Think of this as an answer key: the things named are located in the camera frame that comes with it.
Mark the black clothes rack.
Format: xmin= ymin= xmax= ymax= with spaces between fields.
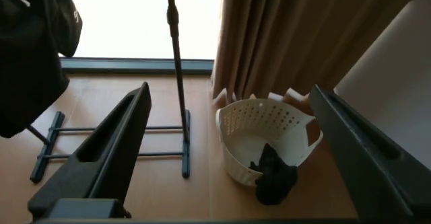
xmin=26 ymin=0 xmax=192 ymax=184

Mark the heap of clothes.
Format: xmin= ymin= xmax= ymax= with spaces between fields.
xmin=248 ymin=143 xmax=299 ymax=207

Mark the black garment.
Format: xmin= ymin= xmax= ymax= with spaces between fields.
xmin=0 ymin=0 xmax=84 ymax=139

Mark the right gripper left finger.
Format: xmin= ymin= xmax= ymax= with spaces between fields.
xmin=28 ymin=81 xmax=152 ymax=218

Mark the brown curtain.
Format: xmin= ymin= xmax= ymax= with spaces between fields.
xmin=211 ymin=0 xmax=428 ymax=108

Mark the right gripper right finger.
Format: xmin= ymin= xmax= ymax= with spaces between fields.
xmin=308 ymin=84 xmax=431 ymax=220

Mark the white laundry basket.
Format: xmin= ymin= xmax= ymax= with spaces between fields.
xmin=215 ymin=98 xmax=324 ymax=187

